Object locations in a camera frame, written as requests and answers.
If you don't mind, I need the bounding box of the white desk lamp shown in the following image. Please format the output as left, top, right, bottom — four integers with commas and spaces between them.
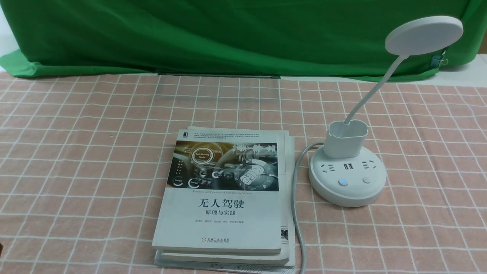
308, 16, 464, 207

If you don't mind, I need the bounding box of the top self-driving textbook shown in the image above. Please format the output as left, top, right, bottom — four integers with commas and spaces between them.
152, 130, 286, 255

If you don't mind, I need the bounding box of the middle white book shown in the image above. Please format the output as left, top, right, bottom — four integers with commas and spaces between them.
160, 128, 291, 266

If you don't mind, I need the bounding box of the white book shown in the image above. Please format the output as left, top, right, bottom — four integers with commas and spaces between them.
154, 126, 296, 274
160, 128, 291, 266

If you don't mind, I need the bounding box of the green backdrop cloth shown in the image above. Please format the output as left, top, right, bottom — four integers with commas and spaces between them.
1, 0, 486, 81

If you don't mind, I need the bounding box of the bottom white book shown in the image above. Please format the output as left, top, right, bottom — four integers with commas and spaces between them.
154, 126, 296, 274

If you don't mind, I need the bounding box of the pink checkered tablecloth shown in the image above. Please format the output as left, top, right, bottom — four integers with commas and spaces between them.
0, 73, 487, 274

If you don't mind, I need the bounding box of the blue binder clip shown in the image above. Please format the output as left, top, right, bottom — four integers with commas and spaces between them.
430, 54, 449, 69

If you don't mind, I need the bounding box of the grey lamp power cable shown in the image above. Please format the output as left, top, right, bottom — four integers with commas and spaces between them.
291, 142, 325, 274

